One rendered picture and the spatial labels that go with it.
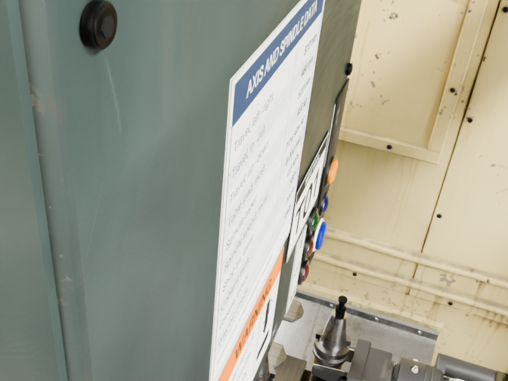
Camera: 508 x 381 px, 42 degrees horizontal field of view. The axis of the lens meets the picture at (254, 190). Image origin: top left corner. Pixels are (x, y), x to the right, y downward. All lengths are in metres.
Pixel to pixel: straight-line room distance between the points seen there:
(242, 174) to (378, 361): 0.89
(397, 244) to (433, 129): 0.32
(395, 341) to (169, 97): 1.55
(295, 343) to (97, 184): 1.54
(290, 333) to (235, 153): 1.43
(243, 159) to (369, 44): 1.04
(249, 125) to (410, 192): 1.19
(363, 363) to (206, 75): 0.96
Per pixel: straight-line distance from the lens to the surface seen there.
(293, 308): 1.21
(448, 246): 1.55
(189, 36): 0.21
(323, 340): 1.13
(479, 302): 1.64
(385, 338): 1.72
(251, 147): 0.32
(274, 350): 1.14
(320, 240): 0.66
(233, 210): 0.32
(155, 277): 0.24
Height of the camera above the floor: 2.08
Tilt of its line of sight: 36 degrees down
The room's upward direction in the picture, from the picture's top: 6 degrees clockwise
